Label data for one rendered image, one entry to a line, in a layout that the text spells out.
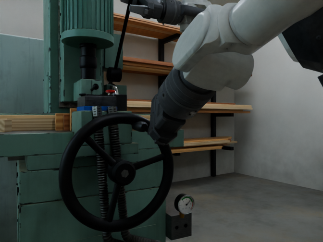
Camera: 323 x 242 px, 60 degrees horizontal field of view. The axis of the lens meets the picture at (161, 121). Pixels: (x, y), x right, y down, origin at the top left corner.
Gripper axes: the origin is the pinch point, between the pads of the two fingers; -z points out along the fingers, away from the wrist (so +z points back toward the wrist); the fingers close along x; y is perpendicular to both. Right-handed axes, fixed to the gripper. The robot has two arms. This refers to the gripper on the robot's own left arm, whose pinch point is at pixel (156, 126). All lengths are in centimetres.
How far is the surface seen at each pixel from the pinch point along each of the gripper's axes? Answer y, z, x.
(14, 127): 33.1, -35.6, 10.3
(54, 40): 31, -36, 51
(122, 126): 4.6, -13.8, 6.5
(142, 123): 3.3, -0.6, 0.2
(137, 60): -37, -166, 190
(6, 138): 32.0, -23.4, 0.4
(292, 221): -192, -142, 34
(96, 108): 12.7, -10.2, 7.5
